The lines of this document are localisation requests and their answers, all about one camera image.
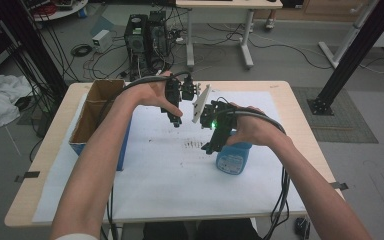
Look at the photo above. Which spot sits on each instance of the round white table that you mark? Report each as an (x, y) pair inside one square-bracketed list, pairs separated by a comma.
[(61, 10)]

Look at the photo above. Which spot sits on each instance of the person's right hand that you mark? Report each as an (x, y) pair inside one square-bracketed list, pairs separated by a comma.
[(256, 128)]

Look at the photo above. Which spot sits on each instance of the small black floor object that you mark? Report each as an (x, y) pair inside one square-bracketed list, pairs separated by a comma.
[(302, 227)]

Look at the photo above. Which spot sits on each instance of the person's left hand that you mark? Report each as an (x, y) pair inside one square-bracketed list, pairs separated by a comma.
[(150, 93)]

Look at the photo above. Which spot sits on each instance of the blue spray bottle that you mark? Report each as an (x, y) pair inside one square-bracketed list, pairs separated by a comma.
[(231, 160)]

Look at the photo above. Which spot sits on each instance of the grey floor mat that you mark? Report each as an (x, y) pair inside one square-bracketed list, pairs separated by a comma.
[(340, 115)]

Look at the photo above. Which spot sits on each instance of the white metal stand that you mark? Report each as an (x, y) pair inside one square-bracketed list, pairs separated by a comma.
[(346, 36)]

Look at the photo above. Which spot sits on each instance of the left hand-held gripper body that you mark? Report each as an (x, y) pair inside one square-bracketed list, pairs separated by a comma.
[(172, 91)]

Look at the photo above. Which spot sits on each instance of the open cardboard box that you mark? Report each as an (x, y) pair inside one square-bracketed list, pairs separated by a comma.
[(95, 110)]

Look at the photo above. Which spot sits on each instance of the black computer tower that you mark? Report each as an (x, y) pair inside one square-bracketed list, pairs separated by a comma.
[(158, 36), (136, 46)]

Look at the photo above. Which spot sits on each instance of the white table mat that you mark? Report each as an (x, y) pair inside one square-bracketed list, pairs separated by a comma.
[(180, 186)]

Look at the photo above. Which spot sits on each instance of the small white box device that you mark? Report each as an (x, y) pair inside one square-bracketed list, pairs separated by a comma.
[(101, 40)]

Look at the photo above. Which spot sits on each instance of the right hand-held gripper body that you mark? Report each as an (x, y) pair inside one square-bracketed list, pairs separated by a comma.
[(218, 115)]

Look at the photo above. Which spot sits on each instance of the black tape strip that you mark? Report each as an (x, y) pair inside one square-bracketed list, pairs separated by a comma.
[(28, 175), (339, 185)]

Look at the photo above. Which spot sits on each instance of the white desk with metal legs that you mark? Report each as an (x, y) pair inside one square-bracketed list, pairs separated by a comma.
[(228, 4)]

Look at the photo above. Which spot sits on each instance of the black metal post with foot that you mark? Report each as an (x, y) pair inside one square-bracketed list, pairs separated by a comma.
[(356, 55)]

